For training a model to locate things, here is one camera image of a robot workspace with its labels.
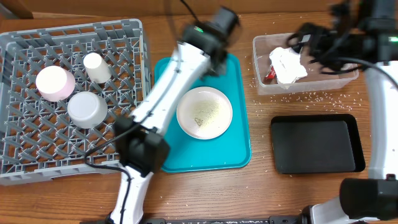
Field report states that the grey dishwasher rack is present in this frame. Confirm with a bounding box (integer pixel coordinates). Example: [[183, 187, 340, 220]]
[[1, 19, 152, 185]]

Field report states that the teal plastic tray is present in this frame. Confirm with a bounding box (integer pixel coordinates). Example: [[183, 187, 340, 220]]
[[162, 54, 251, 173]]

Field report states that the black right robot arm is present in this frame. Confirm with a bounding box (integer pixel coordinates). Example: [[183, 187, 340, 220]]
[[287, 0, 397, 224]]

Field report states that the large white plate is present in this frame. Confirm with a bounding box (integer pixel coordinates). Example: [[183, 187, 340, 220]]
[[176, 86, 233, 140]]

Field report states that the grey-green bowl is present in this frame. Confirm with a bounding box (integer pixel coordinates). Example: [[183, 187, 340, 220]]
[[67, 91, 108, 129]]

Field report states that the small white plate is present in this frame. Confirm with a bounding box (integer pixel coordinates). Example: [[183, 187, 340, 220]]
[[35, 65, 75, 102]]

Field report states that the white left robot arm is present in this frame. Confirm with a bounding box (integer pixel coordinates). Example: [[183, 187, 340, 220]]
[[85, 7, 239, 223]]

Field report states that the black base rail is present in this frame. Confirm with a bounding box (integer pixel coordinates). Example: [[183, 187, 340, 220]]
[[140, 216, 299, 224]]

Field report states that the white napkin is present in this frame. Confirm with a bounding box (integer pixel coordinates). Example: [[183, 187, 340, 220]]
[[269, 47, 308, 89]]

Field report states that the red snack wrapper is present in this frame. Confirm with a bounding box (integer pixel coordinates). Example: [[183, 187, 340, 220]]
[[264, 65, 276, 81]]

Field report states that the white paper cup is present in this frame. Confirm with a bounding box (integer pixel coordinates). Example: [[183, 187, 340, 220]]
[[83, 52, 111, 83]]

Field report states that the black tray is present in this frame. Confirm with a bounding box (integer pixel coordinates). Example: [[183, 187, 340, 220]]
[[271, 114, 366, 174]]

